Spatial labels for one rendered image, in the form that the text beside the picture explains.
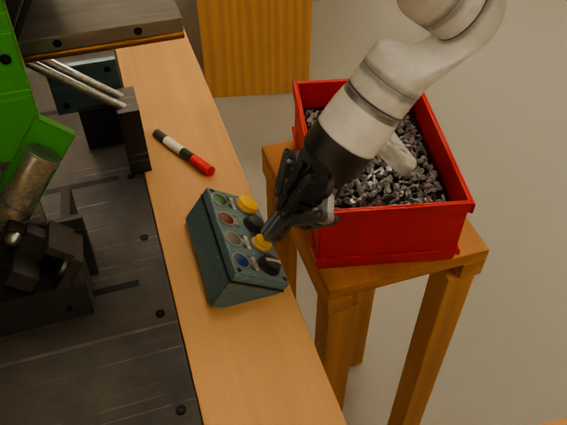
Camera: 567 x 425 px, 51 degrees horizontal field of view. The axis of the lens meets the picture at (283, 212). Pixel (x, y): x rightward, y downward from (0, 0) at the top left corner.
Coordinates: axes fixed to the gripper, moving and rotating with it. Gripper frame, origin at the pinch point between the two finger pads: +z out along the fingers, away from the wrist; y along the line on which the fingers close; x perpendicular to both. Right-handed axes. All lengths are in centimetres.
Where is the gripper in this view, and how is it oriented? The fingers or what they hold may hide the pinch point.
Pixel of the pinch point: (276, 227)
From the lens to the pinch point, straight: 71.1
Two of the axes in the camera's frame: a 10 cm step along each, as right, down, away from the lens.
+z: -5.4, 7.1, 4.4
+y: 3.2, 6.7, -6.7
